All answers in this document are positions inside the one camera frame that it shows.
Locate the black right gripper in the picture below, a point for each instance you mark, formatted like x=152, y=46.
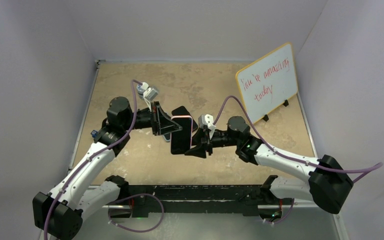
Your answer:
x=206, y=145

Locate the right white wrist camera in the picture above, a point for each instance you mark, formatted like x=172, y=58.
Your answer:
x=206, y=120

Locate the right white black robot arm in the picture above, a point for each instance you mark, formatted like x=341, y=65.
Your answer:
x=320, y=180

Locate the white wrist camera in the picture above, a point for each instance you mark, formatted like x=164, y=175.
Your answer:
x=206, y=120
x=149, y=95

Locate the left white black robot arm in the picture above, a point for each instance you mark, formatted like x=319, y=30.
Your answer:
x=61, y=212

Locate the blue black stapler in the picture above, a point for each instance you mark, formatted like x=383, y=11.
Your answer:
x=94, y=133

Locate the pink phone case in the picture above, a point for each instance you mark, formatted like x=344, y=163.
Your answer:
x=180, y=141

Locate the yellow framed whiteboard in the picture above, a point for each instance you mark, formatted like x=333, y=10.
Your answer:
x=266, y=83

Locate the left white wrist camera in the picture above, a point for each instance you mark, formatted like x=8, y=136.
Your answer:
x=149, y=95

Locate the white blue lidded jar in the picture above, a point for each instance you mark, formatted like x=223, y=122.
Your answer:
x=141, y=88

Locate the black whiteboard stand foot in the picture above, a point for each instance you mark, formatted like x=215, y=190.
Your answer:
x=266, y=118

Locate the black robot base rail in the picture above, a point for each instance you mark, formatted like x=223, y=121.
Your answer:
x=247, y=200

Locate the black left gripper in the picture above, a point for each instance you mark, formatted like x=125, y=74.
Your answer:
x=164, y=124

